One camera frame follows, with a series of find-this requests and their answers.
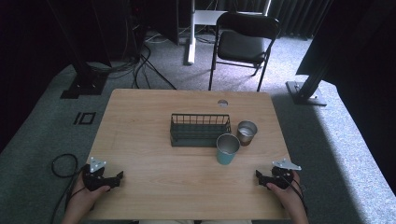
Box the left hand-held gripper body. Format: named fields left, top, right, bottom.
left=81, top=157, right=109, bottom=192

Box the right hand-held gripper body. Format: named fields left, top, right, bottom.
left=270, top=158, right=303, bottom=190

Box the teal metal cup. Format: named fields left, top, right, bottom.
left=216, top=133, right=241, bottom=166

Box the brown metal cup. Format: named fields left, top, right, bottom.
left=236, top=120, right=259, bottom=147

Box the dark wire rack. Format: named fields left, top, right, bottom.
left=169, top=113, right=233, bottom=147

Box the person's left hand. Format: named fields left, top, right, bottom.
left=65, top=175, right=112, bottom=218

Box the person's right hand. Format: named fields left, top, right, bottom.
left=265, top=171, right=304, bottom=213

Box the black stand with square base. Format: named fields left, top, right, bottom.
left=46, top=0, right=110, bottom=100

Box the black folding chair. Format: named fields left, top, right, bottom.
left=207, top=11, right=282, bottom=93

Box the dark pleated curtain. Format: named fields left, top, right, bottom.
left=218, top=0, right=331, bottom=40

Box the right hand-held gripper black cable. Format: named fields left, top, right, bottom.
left=278, top=172, right=310, bottom=218

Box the hand-held gripper black cable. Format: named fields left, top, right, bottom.
left=49, top=153, right=92, bottom=224
left=278, top=172, right=310, bottom=218

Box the left hand-held gripper black cable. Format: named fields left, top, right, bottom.
left=49, top=153, right=92, bottom=224

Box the black stand with grey base plate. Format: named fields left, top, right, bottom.
left=285, top=0, right=353, bottom=107

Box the bundle of black floor cables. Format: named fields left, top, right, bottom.
left=87, top=18, right=178, bottom=91

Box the white desk frame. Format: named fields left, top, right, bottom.
left=183, top=0, right=272, bottom=65

